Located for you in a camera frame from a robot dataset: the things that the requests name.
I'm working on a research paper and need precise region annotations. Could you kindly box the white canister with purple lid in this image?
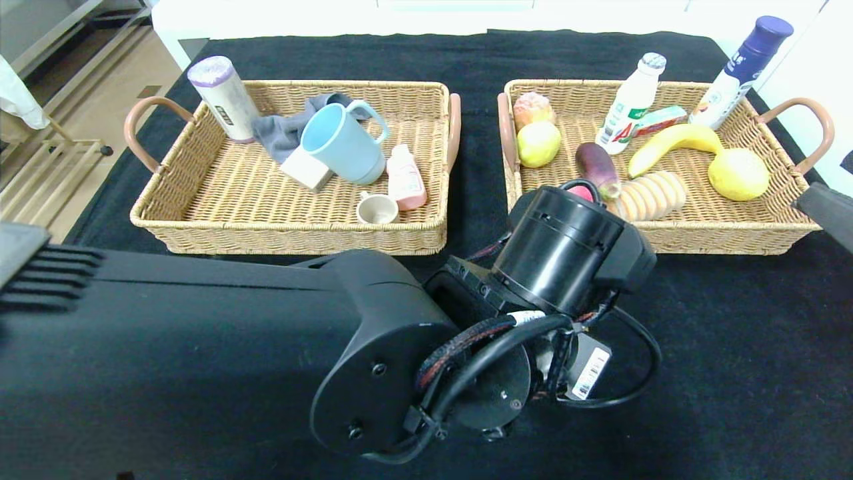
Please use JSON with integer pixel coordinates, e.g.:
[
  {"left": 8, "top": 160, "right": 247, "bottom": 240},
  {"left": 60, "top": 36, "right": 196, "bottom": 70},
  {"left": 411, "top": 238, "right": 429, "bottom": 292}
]
[{"left": 187, "top": 56, "right": 261, "bottom": 145}]

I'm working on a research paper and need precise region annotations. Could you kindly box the small beige cup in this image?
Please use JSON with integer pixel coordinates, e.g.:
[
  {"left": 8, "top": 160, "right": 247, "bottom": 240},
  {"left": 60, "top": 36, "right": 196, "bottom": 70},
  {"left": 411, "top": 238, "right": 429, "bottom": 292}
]
[{"left": 357, "top": 190, "right": 400, "bottom": 225}]

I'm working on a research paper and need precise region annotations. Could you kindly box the black left wrist camera cable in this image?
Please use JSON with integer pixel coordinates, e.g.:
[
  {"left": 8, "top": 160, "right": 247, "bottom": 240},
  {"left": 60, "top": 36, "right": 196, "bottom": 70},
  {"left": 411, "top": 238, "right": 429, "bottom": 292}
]
[{"left": 363, "top": 305, "right": 664, "bottom": 465}]

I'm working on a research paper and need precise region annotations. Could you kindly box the large yellow lemon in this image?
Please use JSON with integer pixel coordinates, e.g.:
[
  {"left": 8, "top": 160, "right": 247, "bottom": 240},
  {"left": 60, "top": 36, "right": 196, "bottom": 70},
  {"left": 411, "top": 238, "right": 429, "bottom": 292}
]
[{"left": 708, "top": 148, "right": 770, "bottom": 202}]

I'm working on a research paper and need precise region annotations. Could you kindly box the purple eggplant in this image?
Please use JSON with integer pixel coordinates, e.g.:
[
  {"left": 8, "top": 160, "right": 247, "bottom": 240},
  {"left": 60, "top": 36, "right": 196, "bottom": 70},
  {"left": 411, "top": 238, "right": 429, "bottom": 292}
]
[{"left": 575, "top": 142, "right": 623, "bottom": 201}]

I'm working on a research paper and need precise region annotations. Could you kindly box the white bottle with blue cap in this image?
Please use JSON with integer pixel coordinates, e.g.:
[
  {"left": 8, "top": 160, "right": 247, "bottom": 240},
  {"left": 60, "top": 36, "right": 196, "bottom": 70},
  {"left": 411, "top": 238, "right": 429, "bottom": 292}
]
[{"left": 688, "top": 17, "right": 794, "bottom": 131}]

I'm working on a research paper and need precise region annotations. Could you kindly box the light blue plastic mug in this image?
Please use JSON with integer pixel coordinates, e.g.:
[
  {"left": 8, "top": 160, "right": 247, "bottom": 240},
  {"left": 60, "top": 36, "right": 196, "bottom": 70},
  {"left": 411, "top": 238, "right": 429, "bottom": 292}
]
[{"left": 300, "top": 99, "right": 390, "bottom": 186}]

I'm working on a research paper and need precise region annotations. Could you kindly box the grey cloth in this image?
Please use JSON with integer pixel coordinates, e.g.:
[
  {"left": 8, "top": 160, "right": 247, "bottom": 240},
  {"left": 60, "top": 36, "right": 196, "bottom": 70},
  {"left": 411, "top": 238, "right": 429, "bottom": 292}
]
[{"left": 251, "top": 93, "right": 374, "bottom": 164}]

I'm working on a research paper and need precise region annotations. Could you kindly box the gold metal rack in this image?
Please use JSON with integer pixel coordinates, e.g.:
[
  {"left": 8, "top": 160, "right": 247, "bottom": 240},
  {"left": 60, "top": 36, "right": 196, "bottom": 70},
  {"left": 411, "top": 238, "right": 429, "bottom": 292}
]
[{"left": 0, "top": 0, "right": 157, "bottom": 227}]

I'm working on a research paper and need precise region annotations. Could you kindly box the white milk bottle grey cap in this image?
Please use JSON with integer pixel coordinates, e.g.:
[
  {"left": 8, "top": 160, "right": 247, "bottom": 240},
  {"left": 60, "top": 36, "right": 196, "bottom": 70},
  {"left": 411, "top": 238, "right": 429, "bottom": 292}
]
[{"left": 594, "top": 53, "right": 666, "bottom": 156}]

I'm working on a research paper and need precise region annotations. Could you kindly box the yellow green apple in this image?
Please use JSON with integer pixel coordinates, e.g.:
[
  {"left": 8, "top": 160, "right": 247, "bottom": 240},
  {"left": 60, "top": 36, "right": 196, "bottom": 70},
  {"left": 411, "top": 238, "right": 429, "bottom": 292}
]
[{"left": 516, "top": 121, "right": 562, "bottom": 169}]

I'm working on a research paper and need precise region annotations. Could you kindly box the pink plastic bottle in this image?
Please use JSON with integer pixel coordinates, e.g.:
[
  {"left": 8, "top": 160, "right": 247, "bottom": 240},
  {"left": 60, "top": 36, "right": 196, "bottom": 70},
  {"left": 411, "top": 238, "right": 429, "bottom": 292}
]
[{"left": 386, "top": 144, "right": 428, "bottom": 211}]

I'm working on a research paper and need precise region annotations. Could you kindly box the white hanging fabric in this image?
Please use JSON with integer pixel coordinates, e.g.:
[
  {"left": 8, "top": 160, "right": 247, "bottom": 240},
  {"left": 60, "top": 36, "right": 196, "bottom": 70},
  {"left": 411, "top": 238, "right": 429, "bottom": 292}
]
[{"left": 0, "top": 55, "right": 52, "bottom": 131}]

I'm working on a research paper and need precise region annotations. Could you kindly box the green and red small box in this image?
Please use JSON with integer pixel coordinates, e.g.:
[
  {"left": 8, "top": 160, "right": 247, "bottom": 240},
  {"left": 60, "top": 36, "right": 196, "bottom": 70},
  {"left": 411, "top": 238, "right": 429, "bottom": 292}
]
[{"left": 630, "top": 107, "right": 687, "bottom": 139}]

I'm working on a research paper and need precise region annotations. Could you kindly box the yellow green card box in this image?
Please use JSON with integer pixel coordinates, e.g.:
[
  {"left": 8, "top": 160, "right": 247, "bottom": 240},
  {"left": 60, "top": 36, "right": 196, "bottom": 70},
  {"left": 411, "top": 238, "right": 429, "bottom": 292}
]
[{"left": 279, "top": 145, "right": 335, "bottom": 193}]

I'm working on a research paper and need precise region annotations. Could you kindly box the white table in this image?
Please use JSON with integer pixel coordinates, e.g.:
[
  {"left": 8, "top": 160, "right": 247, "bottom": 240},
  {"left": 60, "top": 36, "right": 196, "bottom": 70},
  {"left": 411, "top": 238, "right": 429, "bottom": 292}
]
[{"left": 152, "top": 0, "right": 734, "bottom": 73}]

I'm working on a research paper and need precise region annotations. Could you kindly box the wicker basket with brown handles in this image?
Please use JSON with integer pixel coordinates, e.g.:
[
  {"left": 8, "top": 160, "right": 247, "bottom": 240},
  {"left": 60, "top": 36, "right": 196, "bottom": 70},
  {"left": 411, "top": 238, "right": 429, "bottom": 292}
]
[
  {"left": 497, "top": 80, "right": 835, "bottom": 257},
  {"left": 124, "top": 80, "right": 462, "bottom": 257}
]

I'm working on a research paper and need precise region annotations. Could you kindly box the sliced bread loaf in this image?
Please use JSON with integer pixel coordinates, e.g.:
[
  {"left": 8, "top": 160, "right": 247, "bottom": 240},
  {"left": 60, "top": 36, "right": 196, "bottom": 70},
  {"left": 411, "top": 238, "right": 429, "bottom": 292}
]
[{"left": 608, "top": 171, "right": 688, "bottom": 222}]

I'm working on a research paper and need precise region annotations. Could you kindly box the yellow banana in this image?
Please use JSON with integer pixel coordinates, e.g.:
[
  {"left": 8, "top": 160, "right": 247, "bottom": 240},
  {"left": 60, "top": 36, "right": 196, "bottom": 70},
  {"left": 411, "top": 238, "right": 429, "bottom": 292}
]
[{"left": 628, "top": 124, "right": 726, "bottom": 179}]

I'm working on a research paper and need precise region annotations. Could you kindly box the black table cloth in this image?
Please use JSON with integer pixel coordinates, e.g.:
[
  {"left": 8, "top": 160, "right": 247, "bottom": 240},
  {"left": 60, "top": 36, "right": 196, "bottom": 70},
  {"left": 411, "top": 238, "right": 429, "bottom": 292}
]
[{"left": 60, "top": 30, "right": 853, "bottom": 480}]

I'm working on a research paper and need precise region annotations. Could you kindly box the pink orange pastry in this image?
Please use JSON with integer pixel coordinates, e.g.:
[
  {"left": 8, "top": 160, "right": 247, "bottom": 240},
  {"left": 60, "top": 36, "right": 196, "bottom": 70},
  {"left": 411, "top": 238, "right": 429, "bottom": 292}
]
[{"left": 512, "top": 93, "right": 556, "bottom": 133}]

